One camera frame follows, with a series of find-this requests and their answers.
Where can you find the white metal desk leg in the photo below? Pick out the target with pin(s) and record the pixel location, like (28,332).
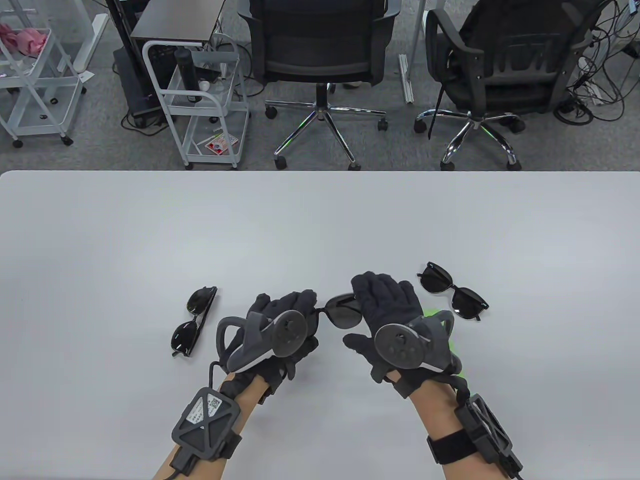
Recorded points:
(406,80)

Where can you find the black square sunglasses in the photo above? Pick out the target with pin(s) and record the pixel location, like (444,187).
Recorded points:
(435,282)
(345,315)

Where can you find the black ribbed office chair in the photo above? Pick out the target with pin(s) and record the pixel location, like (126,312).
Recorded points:
(505,75)

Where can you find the white desk foot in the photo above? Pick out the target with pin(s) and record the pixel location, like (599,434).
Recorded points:
(90,45)

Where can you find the black mesh office chair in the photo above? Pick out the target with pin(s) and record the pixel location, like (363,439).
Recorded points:
(320,45)

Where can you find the black computer tower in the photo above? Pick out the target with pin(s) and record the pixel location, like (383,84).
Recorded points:
(132,85)

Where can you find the pink cloth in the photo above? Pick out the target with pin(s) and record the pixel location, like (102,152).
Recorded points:
(27,40)

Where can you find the black bottle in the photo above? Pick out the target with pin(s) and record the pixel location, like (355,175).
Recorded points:
(186,70)

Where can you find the dark side table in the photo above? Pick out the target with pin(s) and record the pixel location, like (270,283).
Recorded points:
(175,20)

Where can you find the person's right hand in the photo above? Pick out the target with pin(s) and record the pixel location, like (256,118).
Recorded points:
(385,300)

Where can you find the grey handheld controller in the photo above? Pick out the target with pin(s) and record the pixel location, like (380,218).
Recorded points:
(397,345)
(287,332)

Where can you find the person's left hand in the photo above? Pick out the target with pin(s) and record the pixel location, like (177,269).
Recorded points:
(280,305)

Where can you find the red and white packet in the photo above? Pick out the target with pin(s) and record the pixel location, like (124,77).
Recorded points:
(217,145)

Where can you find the white power strip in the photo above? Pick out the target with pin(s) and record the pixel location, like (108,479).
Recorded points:
(595,95)

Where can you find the white rolling cart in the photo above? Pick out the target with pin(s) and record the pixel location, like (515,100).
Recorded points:
(192,150)
(30,115)

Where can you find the green cleaning cloth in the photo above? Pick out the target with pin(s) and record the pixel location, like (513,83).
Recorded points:
(453,350)

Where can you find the black rounded sunglasses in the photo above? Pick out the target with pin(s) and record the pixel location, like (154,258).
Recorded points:
(182,337)

